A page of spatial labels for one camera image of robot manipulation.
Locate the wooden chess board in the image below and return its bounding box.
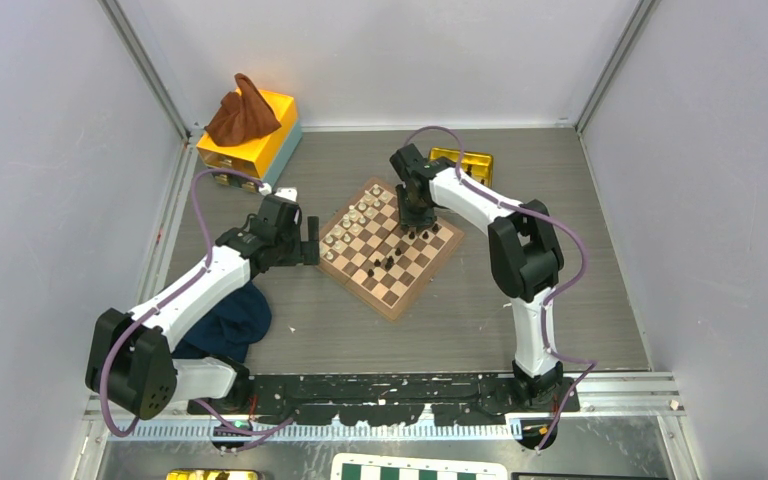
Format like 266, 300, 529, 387
319, 177, 464, 322

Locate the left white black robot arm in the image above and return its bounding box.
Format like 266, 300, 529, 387
85, 187, 319, 420

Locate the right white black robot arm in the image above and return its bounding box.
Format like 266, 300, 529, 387
389, 144, 564, 411

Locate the dark blue cloth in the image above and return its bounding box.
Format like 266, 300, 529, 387
172, 283, 273, 363

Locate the green white chess mat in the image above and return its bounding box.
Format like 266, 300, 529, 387
330, 453, 511, 480

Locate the black mounting base plate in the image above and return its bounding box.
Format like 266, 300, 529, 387
209, 372, 579, 427

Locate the gold tin at bottom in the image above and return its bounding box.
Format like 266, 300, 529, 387
166, 469, 264, 480

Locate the black chess piece cluster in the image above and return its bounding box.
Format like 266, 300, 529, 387
358, 228, 438, 279

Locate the brown cloth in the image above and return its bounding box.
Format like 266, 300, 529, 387
205, 73, 281, 147

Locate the yellow storage box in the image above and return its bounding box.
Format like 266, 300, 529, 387
196, 90, 302, 186

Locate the gold metal tray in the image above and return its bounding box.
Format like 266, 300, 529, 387
428, 147, 494, 188

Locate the white chess piece row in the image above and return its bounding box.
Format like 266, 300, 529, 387
320, 182, 398, 267

